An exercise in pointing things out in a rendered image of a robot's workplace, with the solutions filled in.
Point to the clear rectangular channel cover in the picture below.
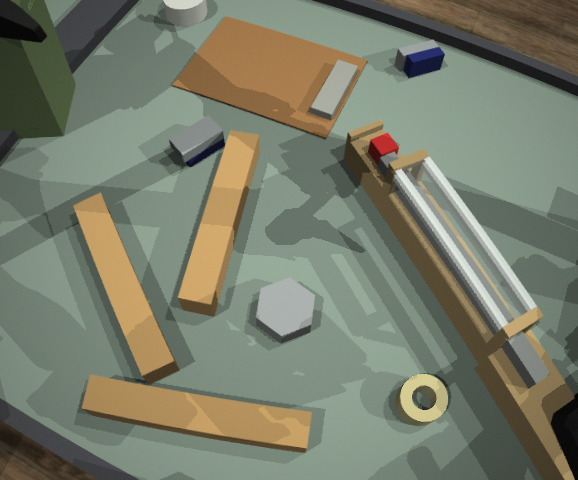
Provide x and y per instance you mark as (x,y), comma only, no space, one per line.
(479,276)

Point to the beige roll of tape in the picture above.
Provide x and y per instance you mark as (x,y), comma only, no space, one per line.
(436,392)

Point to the red cube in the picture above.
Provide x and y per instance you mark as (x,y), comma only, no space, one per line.
(382,145)

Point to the brown flat board with grey clip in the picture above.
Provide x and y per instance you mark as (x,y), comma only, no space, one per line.
(278,76)

